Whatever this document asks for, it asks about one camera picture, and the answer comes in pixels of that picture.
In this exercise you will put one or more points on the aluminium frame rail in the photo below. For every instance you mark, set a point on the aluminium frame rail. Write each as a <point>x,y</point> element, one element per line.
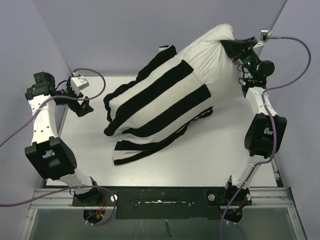
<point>60,200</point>

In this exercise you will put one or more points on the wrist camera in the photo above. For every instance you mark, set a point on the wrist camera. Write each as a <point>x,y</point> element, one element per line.
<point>265,35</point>
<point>78,83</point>

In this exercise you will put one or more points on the white pillow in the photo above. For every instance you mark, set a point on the white pillow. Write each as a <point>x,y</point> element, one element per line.
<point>215,69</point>

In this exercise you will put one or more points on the black white striped pillowcase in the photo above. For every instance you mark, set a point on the black white striped pillowcase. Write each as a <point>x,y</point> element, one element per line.
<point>150,112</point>

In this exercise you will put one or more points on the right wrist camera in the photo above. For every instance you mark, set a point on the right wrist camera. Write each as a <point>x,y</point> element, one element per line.
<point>265,35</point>

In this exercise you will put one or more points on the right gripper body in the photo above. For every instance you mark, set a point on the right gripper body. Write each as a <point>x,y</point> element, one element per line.
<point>248,57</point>

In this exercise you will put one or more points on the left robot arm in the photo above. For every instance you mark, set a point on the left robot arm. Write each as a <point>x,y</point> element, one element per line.
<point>48,153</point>

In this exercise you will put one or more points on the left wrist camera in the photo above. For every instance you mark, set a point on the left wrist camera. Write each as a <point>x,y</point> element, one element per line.
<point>78,83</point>

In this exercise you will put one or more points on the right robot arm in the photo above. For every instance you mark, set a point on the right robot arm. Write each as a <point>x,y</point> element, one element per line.
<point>265,133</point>

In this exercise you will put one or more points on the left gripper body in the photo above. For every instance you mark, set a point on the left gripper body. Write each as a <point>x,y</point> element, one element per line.
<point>74,105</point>

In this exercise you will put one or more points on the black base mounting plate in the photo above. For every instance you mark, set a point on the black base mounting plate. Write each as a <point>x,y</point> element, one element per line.
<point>163,203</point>

